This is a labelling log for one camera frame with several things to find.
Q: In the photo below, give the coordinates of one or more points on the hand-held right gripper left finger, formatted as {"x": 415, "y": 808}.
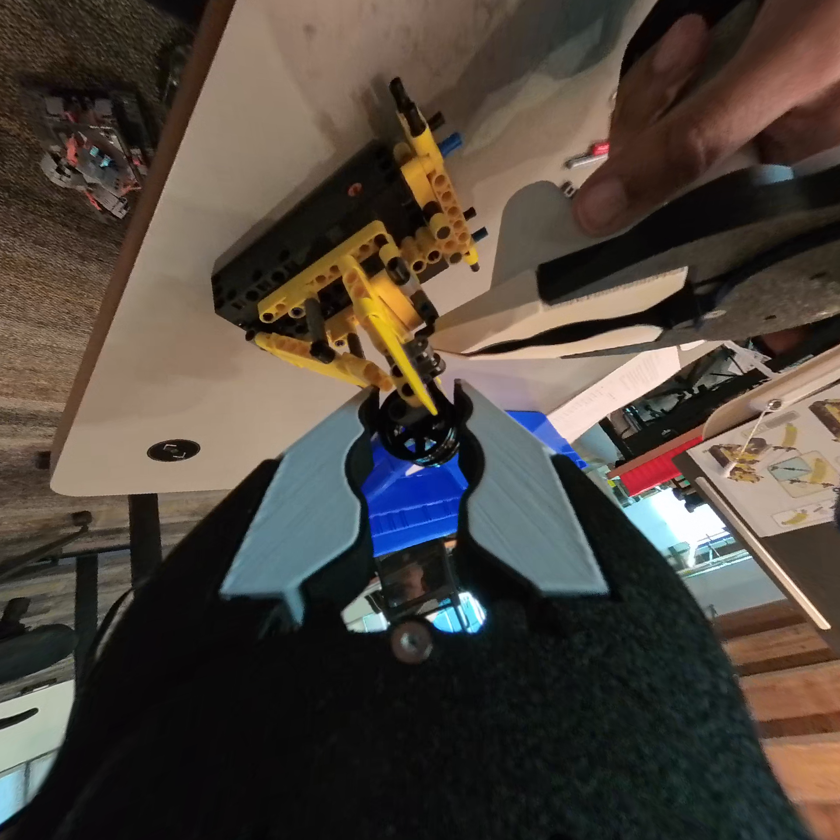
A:
{"x": 295, "y": 512}

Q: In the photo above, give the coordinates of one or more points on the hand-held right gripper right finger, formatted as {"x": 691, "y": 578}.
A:
{"x": 538, "y": 518}

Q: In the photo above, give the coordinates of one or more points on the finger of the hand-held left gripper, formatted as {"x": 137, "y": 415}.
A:
{"x": 590, "y": 353}
{"x": 518, "y": 262}

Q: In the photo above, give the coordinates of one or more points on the black toy wheel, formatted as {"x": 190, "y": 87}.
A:
{"x": 420, "y": 439}

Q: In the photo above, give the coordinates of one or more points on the black yellow toy brick base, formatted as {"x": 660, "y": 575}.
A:
{"x": 308, "y": 223}

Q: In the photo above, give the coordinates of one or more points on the person's left hand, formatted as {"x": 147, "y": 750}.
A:
{"x": 689, "y": 131}

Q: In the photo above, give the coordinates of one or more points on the white printed paper sheet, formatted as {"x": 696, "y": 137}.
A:
{"x": 617, "y": 394}

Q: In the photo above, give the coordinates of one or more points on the nested blue plastic bins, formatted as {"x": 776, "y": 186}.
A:
{"x": 407, "y": 505}

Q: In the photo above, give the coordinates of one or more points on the red storage box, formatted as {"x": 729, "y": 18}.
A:
{"x": 656, "y": 469}

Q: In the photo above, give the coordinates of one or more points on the red grey toy pin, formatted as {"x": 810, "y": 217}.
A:
{"x": 594, "y": 154}

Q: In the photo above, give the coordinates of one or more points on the round table grommet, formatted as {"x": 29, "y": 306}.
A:
{"x": 174, "y": 449}

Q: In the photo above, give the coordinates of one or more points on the black desk leg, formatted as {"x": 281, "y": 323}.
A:
{"x": 144, "y": 538}

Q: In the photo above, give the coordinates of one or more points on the toy instruction booklet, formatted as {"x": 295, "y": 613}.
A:
{"x": 781, "y": 466}

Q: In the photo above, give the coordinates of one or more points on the black office chair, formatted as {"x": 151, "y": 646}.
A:
{"x": 33, "y": 643}

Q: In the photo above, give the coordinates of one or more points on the grey red toy brick model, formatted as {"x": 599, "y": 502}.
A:
{"x": 92, "y": 157}

